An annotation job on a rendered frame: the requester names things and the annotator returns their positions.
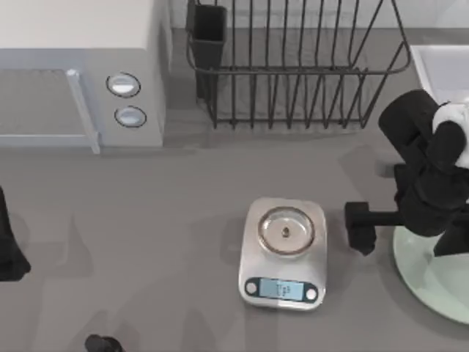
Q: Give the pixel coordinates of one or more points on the pale microwave oven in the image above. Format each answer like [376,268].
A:
[154,91]

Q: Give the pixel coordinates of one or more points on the pale green plate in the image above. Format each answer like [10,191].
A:
[421,271]

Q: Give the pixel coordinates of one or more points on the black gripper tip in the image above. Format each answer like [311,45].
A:
[9,249]

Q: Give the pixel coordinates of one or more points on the large microwave knob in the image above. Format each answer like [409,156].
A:
[123,85]

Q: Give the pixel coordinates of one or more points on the small microwave knob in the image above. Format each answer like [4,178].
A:
[130,117]

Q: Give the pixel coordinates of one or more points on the silver kitchen scale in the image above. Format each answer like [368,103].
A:
[282,264]

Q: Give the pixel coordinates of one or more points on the pale grey rounded box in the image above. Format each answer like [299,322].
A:
[448,114]

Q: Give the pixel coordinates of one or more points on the white sink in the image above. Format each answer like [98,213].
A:
[445,69]

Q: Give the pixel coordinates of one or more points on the black utensil holder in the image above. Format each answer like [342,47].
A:
[207,33]

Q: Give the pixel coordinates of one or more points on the microwave glass door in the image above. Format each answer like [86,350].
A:
[36,106]

